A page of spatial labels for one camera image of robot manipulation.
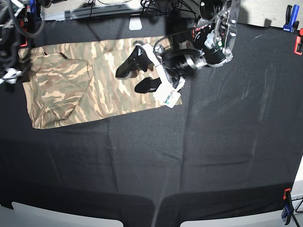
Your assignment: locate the black table cloth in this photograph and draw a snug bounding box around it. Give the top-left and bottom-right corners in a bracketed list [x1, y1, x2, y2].
[0, 24, 303, 227]

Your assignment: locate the orange clamp far left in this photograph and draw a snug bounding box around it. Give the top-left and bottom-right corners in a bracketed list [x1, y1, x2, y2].
[19, 20, 28, 47]

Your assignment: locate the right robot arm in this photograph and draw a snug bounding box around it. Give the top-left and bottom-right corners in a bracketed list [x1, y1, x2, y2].
[0, 0, 52, 85]

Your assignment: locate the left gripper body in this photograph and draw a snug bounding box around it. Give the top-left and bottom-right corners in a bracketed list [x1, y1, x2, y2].
[115, 41, 185, 94]

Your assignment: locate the blue clamp top right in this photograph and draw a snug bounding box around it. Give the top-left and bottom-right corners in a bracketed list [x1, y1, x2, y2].
[283, 4, 300, 33]

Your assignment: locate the white tab on cloth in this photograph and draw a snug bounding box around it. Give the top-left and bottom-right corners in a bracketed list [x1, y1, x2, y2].
[128, 15, 143, 31]

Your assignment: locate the black cable bundle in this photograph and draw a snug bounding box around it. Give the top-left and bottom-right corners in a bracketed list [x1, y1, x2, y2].
[82, 0, 206, 18]

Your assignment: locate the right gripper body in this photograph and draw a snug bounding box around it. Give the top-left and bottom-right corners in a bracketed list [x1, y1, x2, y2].
[0, 68, 22, 85]

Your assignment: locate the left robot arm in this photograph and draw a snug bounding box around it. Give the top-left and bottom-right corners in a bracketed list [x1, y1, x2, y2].
[115, 0, 241, 108]

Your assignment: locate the orange blue clamp bottom right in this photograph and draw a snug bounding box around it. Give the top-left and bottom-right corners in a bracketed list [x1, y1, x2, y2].
[281, 188, 300, 227]

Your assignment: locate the camouflage t-shirt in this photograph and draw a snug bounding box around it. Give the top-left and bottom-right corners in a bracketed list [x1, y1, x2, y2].
[18, 35, 183, 130]

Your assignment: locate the blue clamp top left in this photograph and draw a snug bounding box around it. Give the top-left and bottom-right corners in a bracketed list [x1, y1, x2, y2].
[29, 0, 42, 22]

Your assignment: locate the orange clamp far right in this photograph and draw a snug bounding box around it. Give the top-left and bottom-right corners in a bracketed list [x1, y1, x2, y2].
[294, 28, 303, 55]

